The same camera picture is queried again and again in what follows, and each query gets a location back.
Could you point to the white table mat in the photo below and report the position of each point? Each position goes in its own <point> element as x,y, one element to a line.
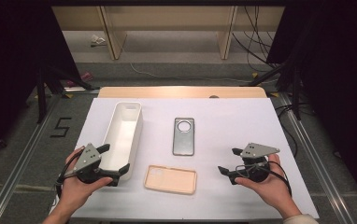
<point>229,124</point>

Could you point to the person's left hand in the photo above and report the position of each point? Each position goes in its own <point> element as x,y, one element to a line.
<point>74,193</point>

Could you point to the metal floor rail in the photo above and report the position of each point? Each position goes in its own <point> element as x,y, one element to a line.
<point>322,174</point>
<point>15,174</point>

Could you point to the pink object on floor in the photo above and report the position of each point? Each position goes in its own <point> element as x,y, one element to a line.
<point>87,76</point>

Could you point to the crumpled white paper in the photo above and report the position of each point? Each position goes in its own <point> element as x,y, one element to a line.
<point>97,39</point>

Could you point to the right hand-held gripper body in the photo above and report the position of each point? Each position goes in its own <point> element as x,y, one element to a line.
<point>256,151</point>

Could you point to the dark curtain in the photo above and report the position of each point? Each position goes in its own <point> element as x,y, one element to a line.
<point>338,46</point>
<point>11,46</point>

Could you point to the light wooden shelf unit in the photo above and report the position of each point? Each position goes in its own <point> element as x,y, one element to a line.
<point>167,18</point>

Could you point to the white plastic storage box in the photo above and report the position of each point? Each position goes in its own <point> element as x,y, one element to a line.
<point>122,137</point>

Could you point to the beige phone case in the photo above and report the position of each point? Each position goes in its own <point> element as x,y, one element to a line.
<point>170,180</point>

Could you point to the silver phone case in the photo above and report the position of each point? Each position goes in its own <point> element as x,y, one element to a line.
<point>182,143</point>

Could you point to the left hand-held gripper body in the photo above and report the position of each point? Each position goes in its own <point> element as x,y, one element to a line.
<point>86,158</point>

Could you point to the person's right hand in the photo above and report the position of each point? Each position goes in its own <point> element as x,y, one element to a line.
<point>270,189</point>

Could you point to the black metal stand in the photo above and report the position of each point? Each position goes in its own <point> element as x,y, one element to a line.
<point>41,99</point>
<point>296,93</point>

